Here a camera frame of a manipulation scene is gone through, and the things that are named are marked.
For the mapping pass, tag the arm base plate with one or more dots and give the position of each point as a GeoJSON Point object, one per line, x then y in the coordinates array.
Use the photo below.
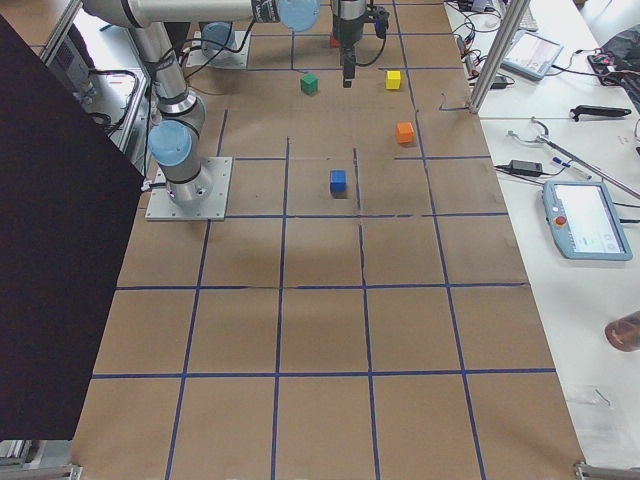
{"type": "Point", "coordinates": [220, 48]}
{"type": "Point", "coordinates": [204, 198]}

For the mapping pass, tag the teach pendant tablet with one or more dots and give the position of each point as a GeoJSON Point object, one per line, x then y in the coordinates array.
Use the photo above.
{"type": "Point", "coordinates": [531, 55]}
{"type": "Point", "coordinates": [583, 221]}

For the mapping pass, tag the green wooden block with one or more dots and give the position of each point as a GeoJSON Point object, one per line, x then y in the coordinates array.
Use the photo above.
{"type": "Point", "coordinates": [309, 84]}

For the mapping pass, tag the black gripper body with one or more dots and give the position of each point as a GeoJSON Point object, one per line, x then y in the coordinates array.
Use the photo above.
{"type": "Point", "coordinates": [350, 29]}

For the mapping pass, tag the orange wooden block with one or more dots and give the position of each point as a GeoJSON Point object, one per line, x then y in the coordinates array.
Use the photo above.
{"type": "Point", "coordinates": [404, 133]}

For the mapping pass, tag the black power adapter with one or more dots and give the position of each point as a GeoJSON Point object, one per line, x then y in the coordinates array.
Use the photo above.
{"type": "Point", "coordinates": [525, 168]}

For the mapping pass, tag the black curtain panel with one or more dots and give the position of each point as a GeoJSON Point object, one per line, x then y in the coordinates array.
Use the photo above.
{"type": "Point", "coordinates": [68, 201]}

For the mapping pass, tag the yellow wooden block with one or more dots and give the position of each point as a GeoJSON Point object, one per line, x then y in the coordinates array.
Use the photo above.
{"type": "Point", "coordinates": [393, 80]}

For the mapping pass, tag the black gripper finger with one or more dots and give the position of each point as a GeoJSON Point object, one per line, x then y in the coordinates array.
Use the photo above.
{"type": "Point", "coordinates": [348, 62]}

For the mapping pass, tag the blue wooden block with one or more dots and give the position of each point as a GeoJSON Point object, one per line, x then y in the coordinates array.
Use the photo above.
{"type": "Point", "coordinates": [337, 182]}

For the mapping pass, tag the brown paper table cover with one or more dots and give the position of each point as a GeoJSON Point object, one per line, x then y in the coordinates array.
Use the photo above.
{"type": "Point", "coordinates": [389, 332]}

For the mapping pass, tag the aluminium frame post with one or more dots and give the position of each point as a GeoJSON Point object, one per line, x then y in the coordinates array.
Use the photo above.
{"type": "Point", "coordinates": [496, 54]}

